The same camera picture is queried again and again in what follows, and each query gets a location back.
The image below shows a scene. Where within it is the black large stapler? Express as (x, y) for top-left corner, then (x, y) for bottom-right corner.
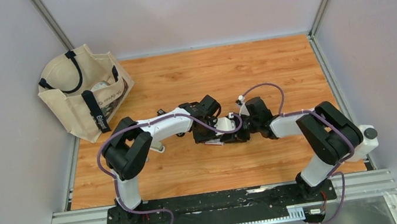
(157, 109), (166, 116)

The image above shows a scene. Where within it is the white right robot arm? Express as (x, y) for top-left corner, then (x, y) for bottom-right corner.
(236, 96), (364, 202)

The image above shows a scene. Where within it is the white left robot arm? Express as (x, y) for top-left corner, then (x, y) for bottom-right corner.
(98, 95), (236, 224)

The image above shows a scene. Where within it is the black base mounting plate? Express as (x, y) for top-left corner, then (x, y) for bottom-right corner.
(106, 180), (337, 224)

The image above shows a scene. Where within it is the white box with black knob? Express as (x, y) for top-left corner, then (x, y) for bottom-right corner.
(347, 125), (379, 162)

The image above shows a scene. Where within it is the beige canvas tote bag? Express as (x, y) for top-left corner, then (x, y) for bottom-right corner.
(38, 44), (135, 143)

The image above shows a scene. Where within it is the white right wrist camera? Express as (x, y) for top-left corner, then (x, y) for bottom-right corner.
(235, 95), (250, 116)

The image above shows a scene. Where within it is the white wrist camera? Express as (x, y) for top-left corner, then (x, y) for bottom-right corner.
(214, 112), (243, 135)
(235, 95), (250, 116)

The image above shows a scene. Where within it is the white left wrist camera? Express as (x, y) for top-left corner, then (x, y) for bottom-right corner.
(214, 112), (243, 135)

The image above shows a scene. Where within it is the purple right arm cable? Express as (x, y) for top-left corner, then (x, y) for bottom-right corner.
(239, 71), (366, 224)

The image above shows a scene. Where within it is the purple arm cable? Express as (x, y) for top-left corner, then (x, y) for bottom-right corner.
(239, 71), (366, 224)
(91, 103), (258, 224)

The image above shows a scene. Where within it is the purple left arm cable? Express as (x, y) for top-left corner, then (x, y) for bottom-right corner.
(91, 103), (258, 224)

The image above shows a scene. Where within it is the aluminium frame rail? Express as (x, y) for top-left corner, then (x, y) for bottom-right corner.
(51, 169), (397, 224)

